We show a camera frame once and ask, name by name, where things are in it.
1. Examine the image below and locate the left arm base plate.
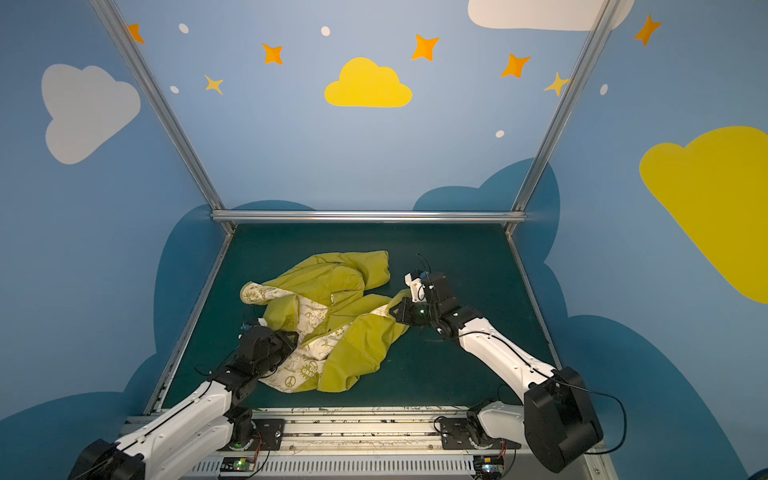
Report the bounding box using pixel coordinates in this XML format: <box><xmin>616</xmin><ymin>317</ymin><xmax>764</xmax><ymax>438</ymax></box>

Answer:
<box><xmin>227</xmin><ymin>418</ymin><xmax>286</xmax><ymax>451</ymax></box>

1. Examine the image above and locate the left aluminium frame post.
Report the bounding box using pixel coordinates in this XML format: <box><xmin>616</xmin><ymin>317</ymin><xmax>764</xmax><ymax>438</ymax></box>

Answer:
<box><xmin>90</xmin><ymin>0</ymin><xmax>226</xmax><ymax>213</ymax></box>

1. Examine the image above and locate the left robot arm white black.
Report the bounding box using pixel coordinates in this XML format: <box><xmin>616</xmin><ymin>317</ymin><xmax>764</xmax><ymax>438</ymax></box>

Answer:
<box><xmin>69</xmin><ymin>325</ymin><xmax>299</xmax><ymax>479</ymax></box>

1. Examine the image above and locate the aluminium rail base frame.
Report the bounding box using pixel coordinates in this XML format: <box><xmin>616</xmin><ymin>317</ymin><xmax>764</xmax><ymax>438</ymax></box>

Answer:
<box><xmin>98</xmin><ymin>407</ymin><xmax>619</xmax><ymax>480</ymax></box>

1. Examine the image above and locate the right aluminium frame post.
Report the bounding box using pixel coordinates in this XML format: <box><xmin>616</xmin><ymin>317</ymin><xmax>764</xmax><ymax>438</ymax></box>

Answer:
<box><xmin>504</xmin><ymin>0</ymin><xmax>622</xmax><ymax>240</ymax></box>

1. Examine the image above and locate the green jacket with printed lining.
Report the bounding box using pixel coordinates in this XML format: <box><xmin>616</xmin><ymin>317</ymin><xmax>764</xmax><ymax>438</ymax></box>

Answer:
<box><xmin>240</xmin><ymin>250</ymin><xmax>410</xmax><ymax>394</ymax></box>

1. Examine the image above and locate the right controller board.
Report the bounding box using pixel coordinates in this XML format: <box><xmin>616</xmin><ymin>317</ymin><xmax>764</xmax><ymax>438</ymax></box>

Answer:
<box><xmin>472</xmin><ymin>456</ymin><xmax>505</xmax><ymax>480</ymax></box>

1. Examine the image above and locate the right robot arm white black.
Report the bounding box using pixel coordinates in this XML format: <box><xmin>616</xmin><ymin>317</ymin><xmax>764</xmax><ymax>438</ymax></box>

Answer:
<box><xmin>389</xmin><ymin>270</ymin><xmax>611</xmax><ymax>473</ymax></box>

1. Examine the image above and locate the aluminium frame post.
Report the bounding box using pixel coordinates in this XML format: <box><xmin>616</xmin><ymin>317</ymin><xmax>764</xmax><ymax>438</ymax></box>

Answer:
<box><xmin>504</xmin><ymin>0</ymin><xmax>622</xmax><ymax>240</ymax></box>
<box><xmin>90</xmin><ymin>0</ymin><xmax>226</xmax><ymax>213</ymax></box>

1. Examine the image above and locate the left controller board green led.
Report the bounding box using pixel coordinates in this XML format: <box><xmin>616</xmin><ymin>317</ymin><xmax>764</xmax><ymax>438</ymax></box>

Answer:
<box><xmin>218</xmin><ymin>457</ymin><xmax>256</xmax><ymax>479</ymax></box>

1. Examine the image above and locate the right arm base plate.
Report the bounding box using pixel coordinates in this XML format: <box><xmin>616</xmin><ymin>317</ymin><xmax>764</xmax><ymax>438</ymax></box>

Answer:
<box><xmin>433</xmin><ymin>416</ymin><xmax>522</xmax><ymax>450</ymax></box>

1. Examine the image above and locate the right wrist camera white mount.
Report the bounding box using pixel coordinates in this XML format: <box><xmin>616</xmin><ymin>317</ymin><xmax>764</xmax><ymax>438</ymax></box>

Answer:
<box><xmin>404</xmin><ymin>270</ymin><xmax>427</xmax><ymax>303</ymax></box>

